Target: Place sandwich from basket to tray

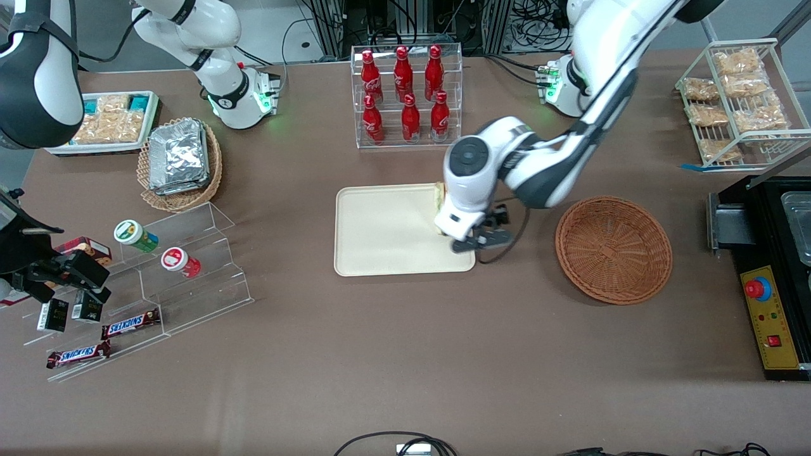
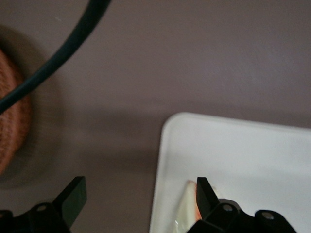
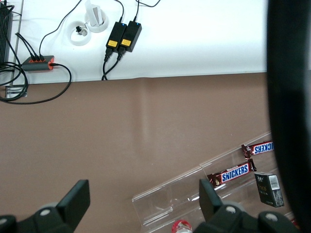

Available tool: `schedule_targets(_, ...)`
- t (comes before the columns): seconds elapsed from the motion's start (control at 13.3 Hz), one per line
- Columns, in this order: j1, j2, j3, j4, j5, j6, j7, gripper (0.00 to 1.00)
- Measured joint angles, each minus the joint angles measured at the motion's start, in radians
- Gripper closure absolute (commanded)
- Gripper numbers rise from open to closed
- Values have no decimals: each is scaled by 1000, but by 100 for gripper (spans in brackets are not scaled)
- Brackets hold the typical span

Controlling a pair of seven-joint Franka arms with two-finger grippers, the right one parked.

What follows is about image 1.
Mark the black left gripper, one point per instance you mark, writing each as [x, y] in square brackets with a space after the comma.
[496, 218]

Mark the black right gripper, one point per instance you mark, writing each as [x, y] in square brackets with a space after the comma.
[22, 248]

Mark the triangle sandwich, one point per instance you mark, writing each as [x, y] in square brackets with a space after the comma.
[438, 202]

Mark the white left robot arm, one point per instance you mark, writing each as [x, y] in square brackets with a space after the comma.
[602, 63]

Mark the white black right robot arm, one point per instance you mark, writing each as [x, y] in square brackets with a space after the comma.
[38, 82]

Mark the beige plastic tray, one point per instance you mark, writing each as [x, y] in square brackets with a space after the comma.
[380, 228]

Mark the white rectangular snack tray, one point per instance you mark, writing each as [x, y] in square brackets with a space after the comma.
[95, 149]

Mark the brown round wicker basket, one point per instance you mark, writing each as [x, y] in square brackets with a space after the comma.
[614, 253]

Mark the light tan wicker basket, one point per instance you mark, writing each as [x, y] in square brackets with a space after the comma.
[184, 201]

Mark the black machine with tray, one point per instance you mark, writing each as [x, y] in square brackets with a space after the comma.
[760, 240]

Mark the small black box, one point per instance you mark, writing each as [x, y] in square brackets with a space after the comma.
[52, 315]
[87, 309]

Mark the red brown chocolate box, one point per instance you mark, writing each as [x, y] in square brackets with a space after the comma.
[85, 246]

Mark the brown Snickers bar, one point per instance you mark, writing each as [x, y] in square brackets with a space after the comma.
[130, 324]
[77, 355]

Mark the green lidded snack cup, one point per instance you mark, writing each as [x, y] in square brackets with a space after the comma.
[132, 233]

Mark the red lidded snack cup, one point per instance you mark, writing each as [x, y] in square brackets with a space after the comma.
[177, 261]

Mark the clear acrylic stepped stand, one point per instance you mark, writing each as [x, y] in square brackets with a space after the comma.
[209, 278]

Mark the red cola bottle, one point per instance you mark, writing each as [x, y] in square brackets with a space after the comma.
[410, 120]
[403, 75]
[370, 79]
[440, 117]
[434, 75]
[372, 121]

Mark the clear acrylic bottle rack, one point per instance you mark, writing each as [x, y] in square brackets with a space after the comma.
[388, 138]

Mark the silver foil packet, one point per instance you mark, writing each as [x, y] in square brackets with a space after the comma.
[177, 152]
[190, 189]

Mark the beige cracker packet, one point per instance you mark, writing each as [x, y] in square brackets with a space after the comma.
[108, 128]
[114, 104]

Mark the teal snack packet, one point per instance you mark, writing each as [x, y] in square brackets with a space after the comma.
[138, 102]
[92, 105]

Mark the blue tape strip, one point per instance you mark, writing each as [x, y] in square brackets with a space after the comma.
[692, 167]

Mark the clear bag of snacks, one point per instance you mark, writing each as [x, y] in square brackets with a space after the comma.
[738, 61]
[719, 149]
[760, 118]
[700, 90]
[746, 85]
[706, 115]

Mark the red emergency stop button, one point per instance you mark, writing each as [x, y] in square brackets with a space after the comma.
[757, 289]

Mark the yellow control panel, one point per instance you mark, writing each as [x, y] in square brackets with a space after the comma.
[776, 316]

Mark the steel pan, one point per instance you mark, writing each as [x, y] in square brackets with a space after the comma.
[798, 221]

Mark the aluminium frame rack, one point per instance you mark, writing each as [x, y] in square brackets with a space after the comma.
[412, 22]

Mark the grey metal bracket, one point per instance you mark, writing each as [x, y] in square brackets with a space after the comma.
[728, 221]

